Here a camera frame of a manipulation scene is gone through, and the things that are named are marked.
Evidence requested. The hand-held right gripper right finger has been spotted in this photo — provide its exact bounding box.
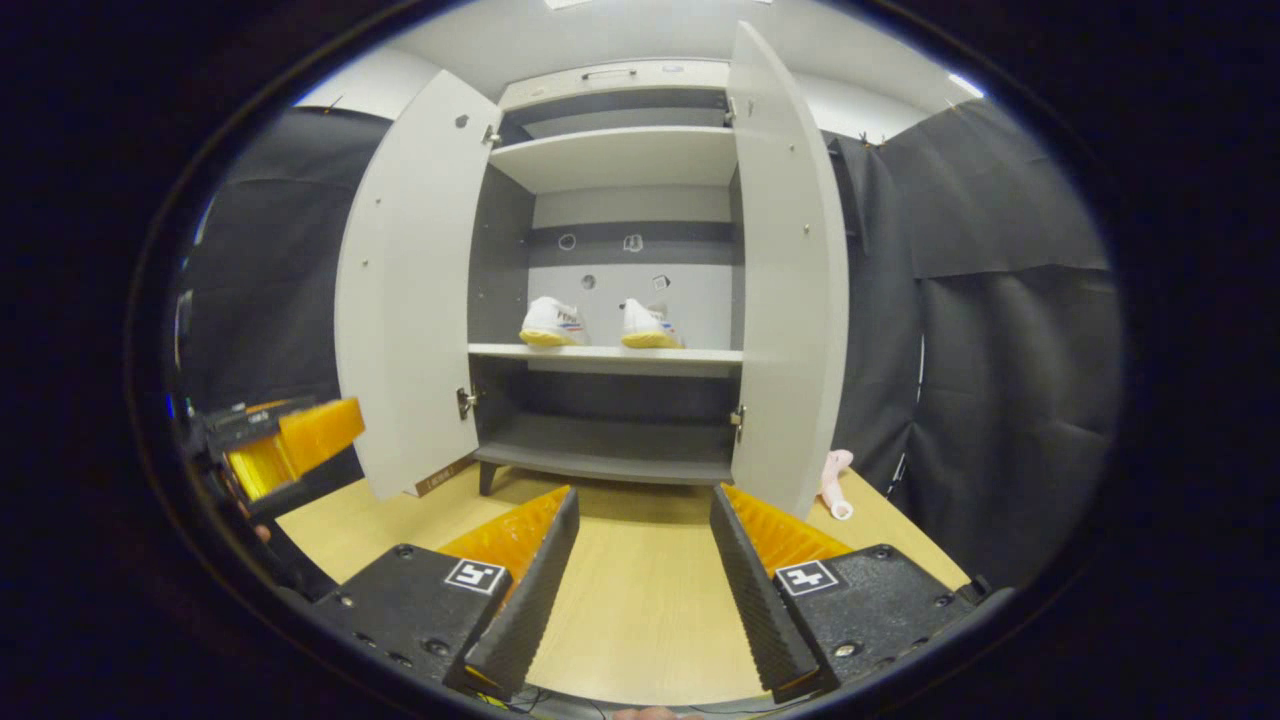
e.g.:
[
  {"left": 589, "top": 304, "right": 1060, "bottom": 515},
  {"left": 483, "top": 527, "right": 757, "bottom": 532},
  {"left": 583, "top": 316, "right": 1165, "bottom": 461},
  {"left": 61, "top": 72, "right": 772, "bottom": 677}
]
[{"left": 708, "top": 483, "right": 986, "bottom": 704}]

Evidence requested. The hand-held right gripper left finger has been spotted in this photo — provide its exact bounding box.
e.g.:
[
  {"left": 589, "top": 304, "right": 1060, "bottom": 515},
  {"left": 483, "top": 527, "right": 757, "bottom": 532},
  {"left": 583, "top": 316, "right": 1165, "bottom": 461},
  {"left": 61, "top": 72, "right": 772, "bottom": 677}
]
[{"left": 312, "top": 485, "right": 581, "bottom": 701}]

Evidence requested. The white shoe cabinet door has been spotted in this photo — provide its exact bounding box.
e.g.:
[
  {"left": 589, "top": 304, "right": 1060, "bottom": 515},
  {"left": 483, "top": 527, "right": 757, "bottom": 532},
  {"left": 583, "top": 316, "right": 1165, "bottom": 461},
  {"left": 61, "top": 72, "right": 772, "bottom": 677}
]
[
  {"left": 333, "top": 68, "right": 501, "bottom": 501},
  {"left": 727, "top": 20, "right": 851, "bottom": 521}
]

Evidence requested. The white canvas shoe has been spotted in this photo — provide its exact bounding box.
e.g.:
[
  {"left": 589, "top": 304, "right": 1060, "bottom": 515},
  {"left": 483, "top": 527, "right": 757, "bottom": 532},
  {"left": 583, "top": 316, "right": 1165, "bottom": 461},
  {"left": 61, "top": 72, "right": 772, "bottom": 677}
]
[
  {"left": 518, "top": 296, "right": 591, "bottom": 349},
  {"left": 620, "top": 298, "right": 686, "bottom": 350}
]

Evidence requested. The white and grey shoe cabinet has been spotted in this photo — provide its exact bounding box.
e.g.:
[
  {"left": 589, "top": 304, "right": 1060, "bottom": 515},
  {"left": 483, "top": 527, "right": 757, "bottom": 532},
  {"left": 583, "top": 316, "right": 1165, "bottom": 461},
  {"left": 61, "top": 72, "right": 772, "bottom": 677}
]
[{"left": 465, "top": 58, "right": 746, "bottom": 498}]

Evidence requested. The green and pink toy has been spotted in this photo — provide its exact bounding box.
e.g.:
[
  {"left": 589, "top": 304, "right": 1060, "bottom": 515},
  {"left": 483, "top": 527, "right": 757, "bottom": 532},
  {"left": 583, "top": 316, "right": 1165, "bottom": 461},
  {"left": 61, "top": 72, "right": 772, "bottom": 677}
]
[{"left": 820, "top": 449, "right": 856, "bottom": 521}]

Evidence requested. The black backdrop cloth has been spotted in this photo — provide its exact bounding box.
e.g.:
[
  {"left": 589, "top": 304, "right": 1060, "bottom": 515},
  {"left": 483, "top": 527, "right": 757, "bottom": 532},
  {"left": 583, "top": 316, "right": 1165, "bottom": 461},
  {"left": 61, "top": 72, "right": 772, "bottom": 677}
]
[
  {"left": 825, "top": 98, "right": 1126, "bottom": 591},
  {"left": 180, "top": 105, "right": 393, "bottom": 416}
]

